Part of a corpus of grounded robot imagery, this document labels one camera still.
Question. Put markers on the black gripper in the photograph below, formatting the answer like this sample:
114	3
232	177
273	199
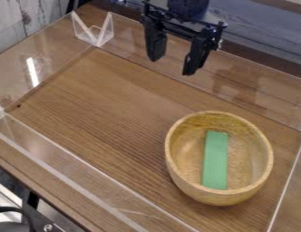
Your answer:
190	15

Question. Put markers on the green rectangular block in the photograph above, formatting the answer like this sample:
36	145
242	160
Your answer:
215	160

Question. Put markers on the wooden brown bowl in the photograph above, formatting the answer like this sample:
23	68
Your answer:
250	156

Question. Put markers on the clear acrylic corner bracket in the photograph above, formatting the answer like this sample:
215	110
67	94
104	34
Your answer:
94	35

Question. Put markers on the clear acrylic enclosure wall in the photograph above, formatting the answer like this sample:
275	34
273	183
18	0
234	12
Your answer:
84	114

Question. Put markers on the black table frame bracket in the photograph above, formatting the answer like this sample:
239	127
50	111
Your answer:
47	219

